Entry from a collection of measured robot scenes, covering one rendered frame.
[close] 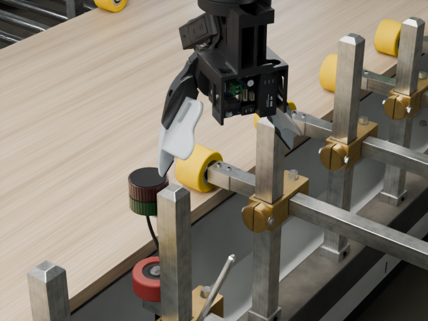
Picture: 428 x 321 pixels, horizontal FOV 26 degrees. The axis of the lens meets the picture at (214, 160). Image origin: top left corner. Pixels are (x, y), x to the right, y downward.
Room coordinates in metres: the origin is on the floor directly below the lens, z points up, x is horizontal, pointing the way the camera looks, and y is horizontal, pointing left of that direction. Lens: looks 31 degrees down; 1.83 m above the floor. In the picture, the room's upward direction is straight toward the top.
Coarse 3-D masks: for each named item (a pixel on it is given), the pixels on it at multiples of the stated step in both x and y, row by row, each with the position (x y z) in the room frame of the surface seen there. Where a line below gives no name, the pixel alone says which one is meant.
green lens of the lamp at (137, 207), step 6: (132, 198) 1.13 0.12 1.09; (132, 204) 1.13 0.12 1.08; (138, 204) 1.12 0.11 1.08; (144, 204) 1.12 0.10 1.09; (150, 204) 1.12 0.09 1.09; (156, 204) 1.12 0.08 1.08; (132, 210) 1.13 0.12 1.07; (138, 210) 1.12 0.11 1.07; (144, 210) 1.12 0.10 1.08; (150, 210) 1.12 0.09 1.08; (156, 210) 1.12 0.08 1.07
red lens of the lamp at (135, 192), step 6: (168, 180) 1.14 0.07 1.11; (132, 186) 1.13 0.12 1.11; (162, 186) 1.13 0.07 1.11; (132, 192) 1.13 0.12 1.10; (138, 192) 1.12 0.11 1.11; (144, 192) 1.12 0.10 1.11; (150, 192) 1.12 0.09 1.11; (156, 192) 1.12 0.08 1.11; (138, 198) 1.12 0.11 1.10; (144, 198) 1.12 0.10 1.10; (150, 198) 1.12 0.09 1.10; (156, 198) 1.12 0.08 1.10
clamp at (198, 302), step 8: (200, 288) 1.19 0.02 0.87; (192, 296) 1.17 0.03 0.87; (200, 296) 1.17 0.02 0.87; (192, 304) 1.15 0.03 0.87; (200, 304) 1.15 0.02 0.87; (216, 304) 1.16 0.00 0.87; (192, 312) 1.13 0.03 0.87; (208, 312) 1.14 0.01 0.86; (216, 312) 1.16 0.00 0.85; (160, 320) 1.11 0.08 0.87; (192, 320) 1.11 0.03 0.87
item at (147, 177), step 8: (144, 168) 1.17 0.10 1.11; (152, 168) 1.17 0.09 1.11; (136, 176) 1.15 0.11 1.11; (144, 176) 1.15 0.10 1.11; (152, 176) 1.15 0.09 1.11; (160, 176) 1.15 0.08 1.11; (136, 184) 1.13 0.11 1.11; (144, 184) 1.13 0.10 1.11; (152, 184) 1.13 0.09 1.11; (160, 184) 1.13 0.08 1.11; (136, 200) 1.12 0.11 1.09; (152, 216) 1.12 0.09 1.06; (152, 232) 1.14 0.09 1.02
